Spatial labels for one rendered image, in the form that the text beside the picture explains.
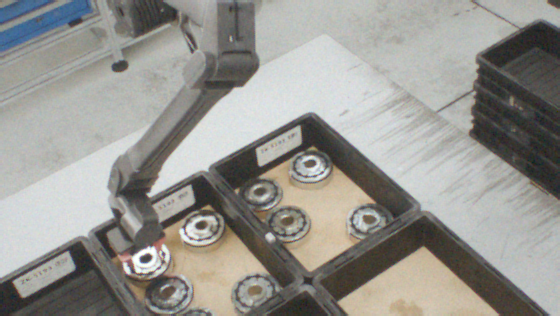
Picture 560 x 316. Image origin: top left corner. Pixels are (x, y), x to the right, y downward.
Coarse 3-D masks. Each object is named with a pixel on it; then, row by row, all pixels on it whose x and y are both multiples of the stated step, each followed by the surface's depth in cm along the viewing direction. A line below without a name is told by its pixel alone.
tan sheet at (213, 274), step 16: (208, 208) 184; (176, 224) 181; (176, 240) 178; (176, 256) 175; (192, 256) 174; (208, 256) 174; (224, 256) 173; (240, 256) 173; (176, 272) 172; (192, 272) 171; (208, 272) 171; (224, 272) 170; (240, 272) 170; (208, 288) 168; (224, 288) 167; (208, 304) 165; (224, 304) 164
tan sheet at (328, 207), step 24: (288, 168) 190; (336, 168) 188; (288, 192) 185; (312, 192) 184; (336, 192) 183; (360, 192) 182; (312, 216) 179; (336, 216) 178; (312, 240) 174; (336, 240) 173; (312, 264) 169
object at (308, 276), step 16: (288, 128) 186; (256, 144) 183; (224, 160) 180; (368, 160) 175; (384, 176) 171; (400, 192) 168; (416, 208) 164; (256, 224) 166; (368, 240) 159; (288, 256) 159; (336, 256) 157; (304, 272) 156; (320, 272) 155
